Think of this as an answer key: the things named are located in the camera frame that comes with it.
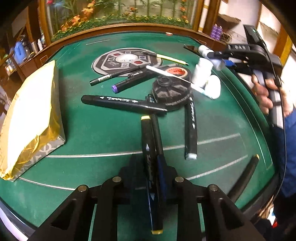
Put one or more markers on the black marker grey cap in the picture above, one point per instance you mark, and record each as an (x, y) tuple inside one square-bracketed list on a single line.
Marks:
[(190, 130)]

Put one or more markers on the white pen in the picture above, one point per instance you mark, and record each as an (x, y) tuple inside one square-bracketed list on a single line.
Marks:
[(164, 73)]

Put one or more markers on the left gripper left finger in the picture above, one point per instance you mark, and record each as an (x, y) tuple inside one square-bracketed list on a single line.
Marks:
[(90, 213)]

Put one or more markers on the white bottle with label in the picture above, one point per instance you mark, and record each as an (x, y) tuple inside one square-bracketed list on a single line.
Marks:
[(202, 72)]

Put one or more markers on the person right hand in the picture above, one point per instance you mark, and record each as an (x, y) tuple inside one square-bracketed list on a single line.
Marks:
[(262, 96)]

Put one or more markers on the blue sleeve forearm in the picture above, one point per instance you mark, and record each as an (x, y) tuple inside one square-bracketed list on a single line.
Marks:
[(286, 155)]

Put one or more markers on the black marker at edge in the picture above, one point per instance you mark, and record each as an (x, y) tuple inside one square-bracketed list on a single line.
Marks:
[(132, 105)]

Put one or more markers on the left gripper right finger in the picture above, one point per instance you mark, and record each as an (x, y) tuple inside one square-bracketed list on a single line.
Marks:
[(203, 212)]

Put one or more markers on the black tape roll red core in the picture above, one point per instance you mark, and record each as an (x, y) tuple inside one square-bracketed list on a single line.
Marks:
[(178, 71)]

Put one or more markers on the black marker yellow cap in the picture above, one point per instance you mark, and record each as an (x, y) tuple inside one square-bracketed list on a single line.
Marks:
[(242, 182)]

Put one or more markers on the black marker purple cap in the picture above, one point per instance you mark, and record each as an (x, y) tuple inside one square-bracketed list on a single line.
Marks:
[(133, 80)]

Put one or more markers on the round grey black coaster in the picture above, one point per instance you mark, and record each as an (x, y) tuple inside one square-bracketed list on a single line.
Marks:
[(124, 58)]

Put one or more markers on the black round brush disc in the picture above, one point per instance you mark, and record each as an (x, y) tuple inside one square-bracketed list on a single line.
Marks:
[(171, 92)]

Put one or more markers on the black smartphone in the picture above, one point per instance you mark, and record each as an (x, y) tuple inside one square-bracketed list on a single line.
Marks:
[(192, 49)]

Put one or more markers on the black marker yellow band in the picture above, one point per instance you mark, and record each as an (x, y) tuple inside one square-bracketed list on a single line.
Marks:
[(149, 157)]

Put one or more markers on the blue kettle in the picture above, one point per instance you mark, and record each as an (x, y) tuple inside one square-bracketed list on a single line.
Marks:
[(19, 53)]

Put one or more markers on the thin black pen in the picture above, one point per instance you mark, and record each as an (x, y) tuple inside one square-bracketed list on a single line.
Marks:
[(112, 75)]

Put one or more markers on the purple bottles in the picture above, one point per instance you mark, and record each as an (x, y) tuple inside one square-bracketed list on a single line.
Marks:
[(216, 32)]

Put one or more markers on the flower planter display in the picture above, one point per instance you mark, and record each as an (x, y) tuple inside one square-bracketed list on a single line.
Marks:
[(67, 17)]

